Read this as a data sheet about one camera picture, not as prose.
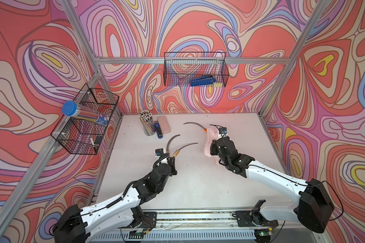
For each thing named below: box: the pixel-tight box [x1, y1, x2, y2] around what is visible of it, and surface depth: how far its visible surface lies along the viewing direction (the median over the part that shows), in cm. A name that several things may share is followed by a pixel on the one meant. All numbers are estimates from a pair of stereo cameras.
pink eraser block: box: [157, 115, 171, 135], surface depth 113 cm
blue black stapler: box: [153, 120, 164, 140], surface depth 109 cm
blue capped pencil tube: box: [61, 100, 111, 127], surface depth 66 cm
